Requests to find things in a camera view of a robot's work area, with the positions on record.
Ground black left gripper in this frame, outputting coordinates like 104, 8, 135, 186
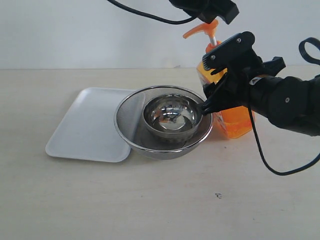
169, 0, 239, 25

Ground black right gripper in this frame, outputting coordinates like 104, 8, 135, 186
201, 48, 287, 115

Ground orange dish soap pump bottle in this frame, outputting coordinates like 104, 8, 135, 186
182, 19, 252, 139

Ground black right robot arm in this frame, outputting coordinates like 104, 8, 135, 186
202, 49, 320, 137

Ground small steel bowl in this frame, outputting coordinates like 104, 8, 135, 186
142, 94, 203, 140

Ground steel mesh colander bowl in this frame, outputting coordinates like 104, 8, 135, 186
113, 85, 213, 160

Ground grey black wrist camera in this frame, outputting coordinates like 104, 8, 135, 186
202, 31, 256, 70

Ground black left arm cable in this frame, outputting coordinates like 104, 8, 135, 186
107, 0, 195, 25

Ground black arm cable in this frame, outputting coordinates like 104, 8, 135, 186
247, 37, 320, 176
107, 0, 195, 25

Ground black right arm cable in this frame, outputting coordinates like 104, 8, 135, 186
247, 37, 320, 176

